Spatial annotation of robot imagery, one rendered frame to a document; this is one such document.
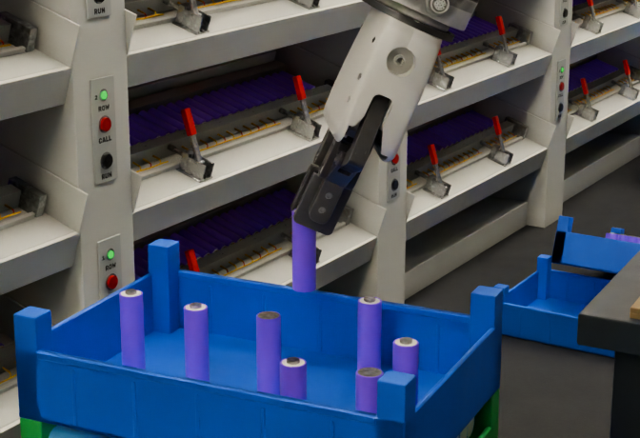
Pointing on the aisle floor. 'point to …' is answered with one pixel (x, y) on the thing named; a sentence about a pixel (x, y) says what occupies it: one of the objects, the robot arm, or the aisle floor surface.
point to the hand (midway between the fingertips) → (320, 199)
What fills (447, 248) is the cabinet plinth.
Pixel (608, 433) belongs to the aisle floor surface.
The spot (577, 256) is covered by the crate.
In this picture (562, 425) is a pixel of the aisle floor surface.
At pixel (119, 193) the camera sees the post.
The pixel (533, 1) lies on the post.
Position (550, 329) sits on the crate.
